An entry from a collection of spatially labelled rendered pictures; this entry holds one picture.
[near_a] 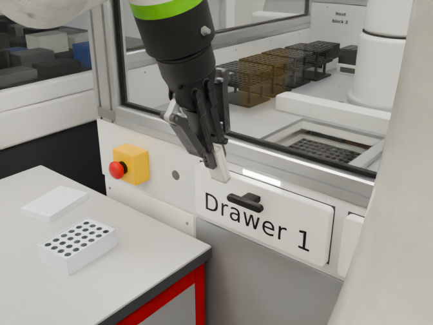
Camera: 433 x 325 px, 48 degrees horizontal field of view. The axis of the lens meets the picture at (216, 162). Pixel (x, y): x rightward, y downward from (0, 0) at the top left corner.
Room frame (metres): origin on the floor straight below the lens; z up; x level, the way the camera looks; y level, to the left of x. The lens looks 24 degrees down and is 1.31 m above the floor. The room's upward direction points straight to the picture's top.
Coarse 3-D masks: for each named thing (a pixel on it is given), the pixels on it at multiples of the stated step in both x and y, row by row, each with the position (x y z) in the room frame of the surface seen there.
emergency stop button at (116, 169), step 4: (112, 164) 0.94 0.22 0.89; (116, 164) 0.93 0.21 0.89; (120, 164) 0.94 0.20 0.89; (112, 168) 0.93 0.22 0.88; (116, 168) 0.93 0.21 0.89; (120, 168) 0.93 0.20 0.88; (112, 172) 0.94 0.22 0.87; (116, 172) 0.93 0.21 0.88; (120, 172) 0.93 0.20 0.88; (112, 176) 0.94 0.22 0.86; (116, 176) 0.93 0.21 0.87; (120, 176) 0.93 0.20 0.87
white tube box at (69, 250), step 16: (80, 224) 0.85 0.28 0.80; (96, 224) 0.85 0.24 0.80; (48, 240) 0.79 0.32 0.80; (64, 240) 0.79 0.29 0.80; (80, 240) 0.79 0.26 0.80; (96, 240) 0.79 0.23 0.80; (112, 240) 0.82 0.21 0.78; (48, 256) 0.76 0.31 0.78; (64, 256) 0.74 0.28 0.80; (80, 256) 0.75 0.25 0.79; (96, 256) 0.78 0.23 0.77; (64, 272) 0.73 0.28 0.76
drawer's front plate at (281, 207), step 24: (216, 192) 0.82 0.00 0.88; (240, 192) 0.79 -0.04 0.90; (264, 192) 0.75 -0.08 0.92; (288, 192) 0.74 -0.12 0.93; (216, 216) 0.82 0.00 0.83; (240, 216) 0.79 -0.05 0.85; (264, 216) 0.75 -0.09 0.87; (288, 216) 0.72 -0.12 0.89; (312, 216) 0.69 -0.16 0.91; (264, 240) 0.75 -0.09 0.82; (288, 240) 0.72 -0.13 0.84; (312, 240) 0.69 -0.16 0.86
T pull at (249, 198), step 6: (228, 198) 0.76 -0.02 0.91; (234, 198) 0.75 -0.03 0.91; (240, 198) 0.75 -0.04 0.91; (246, 198) 0.75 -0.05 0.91; (252, 198) 0.75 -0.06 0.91; (258, 198) 0.75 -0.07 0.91; (240, 204) 0.74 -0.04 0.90; (246, 204) 0.73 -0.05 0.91; (252, 204) 0.73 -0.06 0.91; (258, 204) 0.72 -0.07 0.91; (252, 210) 0.73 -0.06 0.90; (258, 210) 0.72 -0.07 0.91
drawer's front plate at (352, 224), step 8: (352, 216) 0.66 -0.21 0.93; (344, 224) 0.66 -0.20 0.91; (352, 224) 0.65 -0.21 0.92; (360, 224) 0.64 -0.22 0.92; (344, 232) 0.65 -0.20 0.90; (352, 232) 0.65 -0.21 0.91; (344, 240) 0.65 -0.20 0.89; (352, 240) 0.65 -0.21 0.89; (344, 248) 0.65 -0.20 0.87; (352, 248) 0.64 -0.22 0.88; (344, 256) 0.65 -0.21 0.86; (344, 264) 0.65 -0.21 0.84; (344, 272) 0.65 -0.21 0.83
